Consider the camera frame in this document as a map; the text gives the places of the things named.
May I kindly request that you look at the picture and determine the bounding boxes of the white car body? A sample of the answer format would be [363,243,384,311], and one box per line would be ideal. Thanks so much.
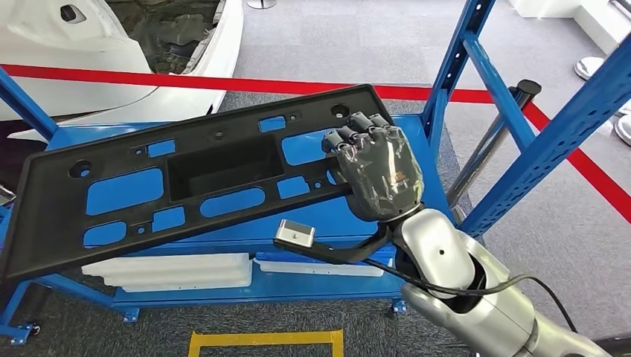
[0,0,245,144]

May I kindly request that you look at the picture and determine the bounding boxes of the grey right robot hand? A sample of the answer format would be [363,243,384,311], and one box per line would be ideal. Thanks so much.
[321,112,425,224]

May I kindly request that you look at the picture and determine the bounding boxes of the blue metal shelf rack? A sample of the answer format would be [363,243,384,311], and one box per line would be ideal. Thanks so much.
[0,0,631,346]

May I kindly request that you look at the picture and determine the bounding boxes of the black plastic plate bracket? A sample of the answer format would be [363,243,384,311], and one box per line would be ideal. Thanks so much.
[0,83,395,283]

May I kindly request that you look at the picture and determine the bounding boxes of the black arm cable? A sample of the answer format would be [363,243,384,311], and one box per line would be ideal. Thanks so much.
[362,256,579,336]

